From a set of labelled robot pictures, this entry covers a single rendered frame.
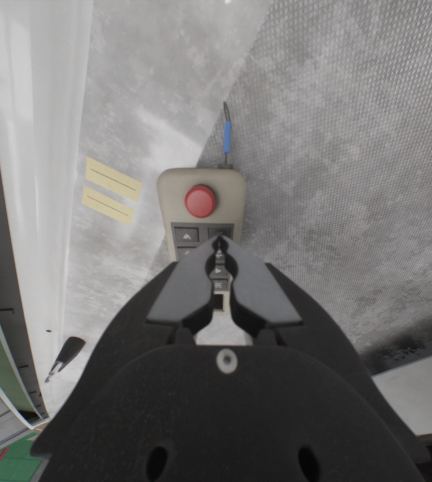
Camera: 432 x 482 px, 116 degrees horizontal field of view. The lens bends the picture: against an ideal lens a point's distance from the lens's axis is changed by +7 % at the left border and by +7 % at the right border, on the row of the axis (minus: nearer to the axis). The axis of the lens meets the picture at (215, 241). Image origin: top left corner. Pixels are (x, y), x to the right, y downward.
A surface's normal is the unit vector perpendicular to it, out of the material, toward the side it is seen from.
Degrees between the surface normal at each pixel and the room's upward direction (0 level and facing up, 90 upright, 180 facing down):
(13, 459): 90
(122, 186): 0
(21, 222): 26
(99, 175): 0
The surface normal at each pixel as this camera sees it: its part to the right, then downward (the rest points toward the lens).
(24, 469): 0.50, -0.76
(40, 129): 0.18, 0.56
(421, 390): -0.85, -0.47
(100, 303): 0.00, 0.48
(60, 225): -0.49, 0.15
